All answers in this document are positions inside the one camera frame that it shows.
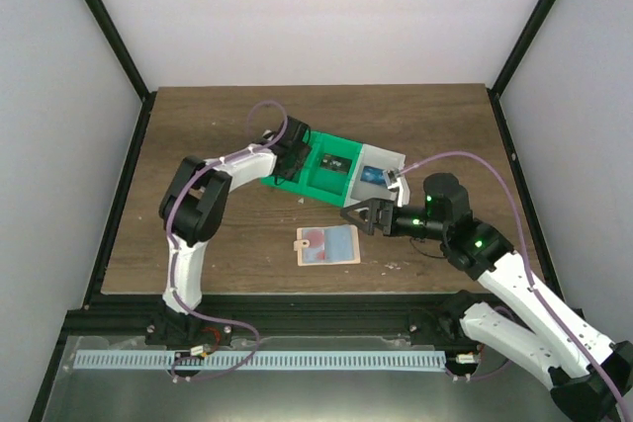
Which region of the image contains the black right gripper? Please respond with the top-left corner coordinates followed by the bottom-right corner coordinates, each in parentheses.
top-left (341, 199), bottom-right (448, 242)

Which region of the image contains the beige leather card holder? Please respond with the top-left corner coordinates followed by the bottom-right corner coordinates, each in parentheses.
top-left (293, 224), bottom-right (361, 267)

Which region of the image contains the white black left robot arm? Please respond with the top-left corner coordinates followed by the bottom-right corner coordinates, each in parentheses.
top-left (159, 117), bottom-right (312, 347)

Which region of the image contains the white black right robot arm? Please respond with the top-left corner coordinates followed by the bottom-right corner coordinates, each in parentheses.
top-left (340, 173), bottom-right (632, 421)

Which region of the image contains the blue VIP credit card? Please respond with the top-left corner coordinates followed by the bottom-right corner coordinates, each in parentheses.
top-left (360, 165), bottom-right (387, 187)

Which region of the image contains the black VIP credit card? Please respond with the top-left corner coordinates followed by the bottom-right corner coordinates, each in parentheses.
top-left (319, 153), bottom-right (352, 174)

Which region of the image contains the white plastic bin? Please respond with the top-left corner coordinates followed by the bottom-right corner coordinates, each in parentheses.
top-left (344, 144), bottom-right (406, 207)

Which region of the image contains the left green plastic bin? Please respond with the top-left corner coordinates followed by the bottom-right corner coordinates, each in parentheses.
top-left (260, 130), bottom-right (322, 194)

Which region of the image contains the green plastic bin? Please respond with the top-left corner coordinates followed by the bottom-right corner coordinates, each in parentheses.
top-left (260, 130), bottom-right (322, 194)
top-left (302, 132), bottom-right (362, 208)

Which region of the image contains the middle green plastic bin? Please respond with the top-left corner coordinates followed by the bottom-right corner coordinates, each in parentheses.
top-left (302, 132), bottom-right (362, 208)

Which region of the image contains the metal sheet front plate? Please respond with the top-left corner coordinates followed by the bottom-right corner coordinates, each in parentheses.
top-left (43, 336), bottom-right (562, 421)

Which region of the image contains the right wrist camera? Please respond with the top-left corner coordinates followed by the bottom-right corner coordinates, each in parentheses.
top-left (383, 169), bottom-right (410, 208)

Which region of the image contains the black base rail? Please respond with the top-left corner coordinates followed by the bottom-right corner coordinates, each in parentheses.
top-left (62, 294), bottom-right (453, 346)

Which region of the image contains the light blue slotted cable duct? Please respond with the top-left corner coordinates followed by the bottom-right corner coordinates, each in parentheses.
top-left (72, 350), bottom-right (446, 373)

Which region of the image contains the black left frame post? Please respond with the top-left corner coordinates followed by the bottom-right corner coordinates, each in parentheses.
top-left (53, 0), bottom-right (152, 102)

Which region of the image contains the black frame post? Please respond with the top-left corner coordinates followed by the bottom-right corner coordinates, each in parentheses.
top-left (487, 0), bottom-right (588, 97)
top-left (53, 0), bottom-right (152, 102)

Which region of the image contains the black right frame post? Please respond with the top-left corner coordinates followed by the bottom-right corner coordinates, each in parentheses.
top-left (487, 0), bottom-right (588, 97)

